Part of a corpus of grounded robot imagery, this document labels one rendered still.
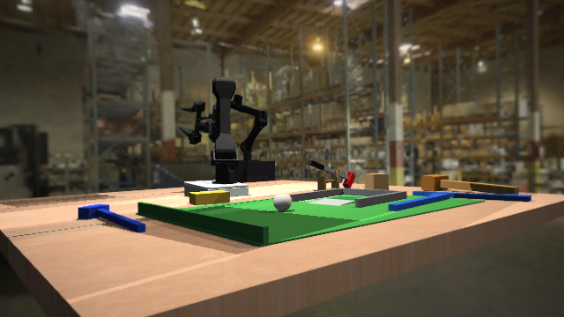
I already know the green putting mat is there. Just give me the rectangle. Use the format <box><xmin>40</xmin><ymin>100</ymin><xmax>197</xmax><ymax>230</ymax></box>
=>
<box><xmin>135</xmin><ymin>195</ymin><xmax>486</xmax><ymax>247</ymax></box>

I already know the yellow rectangular block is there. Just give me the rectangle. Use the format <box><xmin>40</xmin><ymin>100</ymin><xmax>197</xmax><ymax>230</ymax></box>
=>
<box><xmin>189</xmin><ymin>190</ymin><xmax>230</xmax><ymax>205</ymax></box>

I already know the white golf ball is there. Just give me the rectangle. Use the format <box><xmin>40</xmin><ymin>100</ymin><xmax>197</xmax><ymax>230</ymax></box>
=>
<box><xmin>273</xmin><ymin>192</ymin><xmax>292</xmax><ymax>211</ymax></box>

